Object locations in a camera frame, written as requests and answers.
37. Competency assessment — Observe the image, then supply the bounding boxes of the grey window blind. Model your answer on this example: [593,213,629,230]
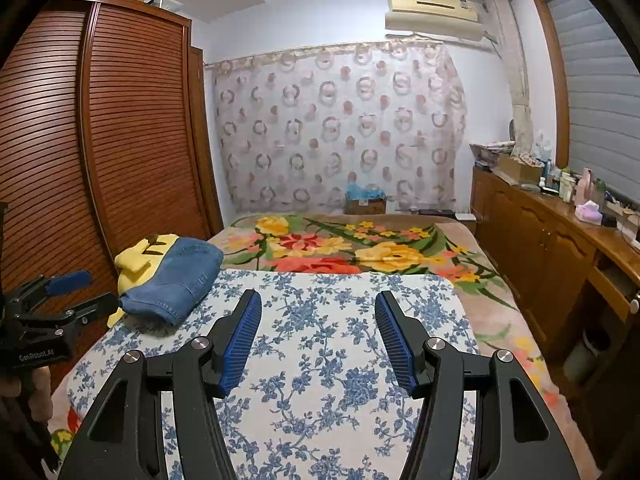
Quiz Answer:
[540,0,640,206]

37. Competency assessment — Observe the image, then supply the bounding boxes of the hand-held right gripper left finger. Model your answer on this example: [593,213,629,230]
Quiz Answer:
[57,289,263,480]

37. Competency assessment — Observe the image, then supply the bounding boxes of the pink bottle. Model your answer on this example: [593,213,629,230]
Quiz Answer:
[575,167,596,206]

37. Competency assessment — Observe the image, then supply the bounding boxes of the long wooden cabinet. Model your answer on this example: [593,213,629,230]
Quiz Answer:
[470,165,640,391]

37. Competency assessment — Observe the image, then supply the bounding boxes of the person's left hand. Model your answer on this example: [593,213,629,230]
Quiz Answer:
[0,367,53,421]

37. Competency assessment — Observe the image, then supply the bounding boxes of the blue floral white mat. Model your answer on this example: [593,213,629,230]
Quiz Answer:
[66,267,481,480]

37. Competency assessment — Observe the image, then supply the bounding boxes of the white cosmetic jars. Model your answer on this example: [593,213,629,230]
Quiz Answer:
[557,170,576,203]

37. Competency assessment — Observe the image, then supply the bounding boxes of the yellow plush toy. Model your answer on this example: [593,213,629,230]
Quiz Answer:
[107,232,181,328]

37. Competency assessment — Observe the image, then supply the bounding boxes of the wooden window frame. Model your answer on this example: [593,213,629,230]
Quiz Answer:
[530,0,571,168]

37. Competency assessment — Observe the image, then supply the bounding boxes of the open cardboard box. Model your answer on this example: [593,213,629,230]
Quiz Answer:
[495,152,543,183]

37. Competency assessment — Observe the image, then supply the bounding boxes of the pink tissue box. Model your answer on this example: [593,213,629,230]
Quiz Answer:
[575,200,606,223]

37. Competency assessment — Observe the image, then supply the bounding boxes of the tied beige window curtain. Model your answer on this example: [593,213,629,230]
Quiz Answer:
[484,0,533,153]

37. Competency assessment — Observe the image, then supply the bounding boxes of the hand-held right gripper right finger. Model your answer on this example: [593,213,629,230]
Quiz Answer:
[375,290,583,480]

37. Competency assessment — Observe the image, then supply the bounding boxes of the small cardboard box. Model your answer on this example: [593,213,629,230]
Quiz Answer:
[344,195,387,216]

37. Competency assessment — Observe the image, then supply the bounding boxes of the circle patterned sheer curtain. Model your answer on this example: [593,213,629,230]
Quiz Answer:
[212,40,468,213]

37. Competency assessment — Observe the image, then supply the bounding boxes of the blue plastic bag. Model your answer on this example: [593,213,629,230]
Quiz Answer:
[345,172,385,201]

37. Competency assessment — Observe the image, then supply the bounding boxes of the wooden louvered wardrobe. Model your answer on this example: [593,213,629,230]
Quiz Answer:
[0,0,223,376]

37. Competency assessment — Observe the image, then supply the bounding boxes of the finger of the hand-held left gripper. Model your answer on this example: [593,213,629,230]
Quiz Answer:
[30,292,121,333]
[12,270,93,306]

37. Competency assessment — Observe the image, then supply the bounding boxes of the blue denim pants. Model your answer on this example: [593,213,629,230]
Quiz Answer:
[119,237,224,327]

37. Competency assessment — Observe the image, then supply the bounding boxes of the beige wall air conditioner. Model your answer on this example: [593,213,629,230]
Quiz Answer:
[384,0,493,43]

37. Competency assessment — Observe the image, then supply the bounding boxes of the stack of trays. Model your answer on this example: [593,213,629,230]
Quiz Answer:
[469,140,516,168]

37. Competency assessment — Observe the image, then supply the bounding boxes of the grey bin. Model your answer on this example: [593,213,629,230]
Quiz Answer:
[562,330,613,386]

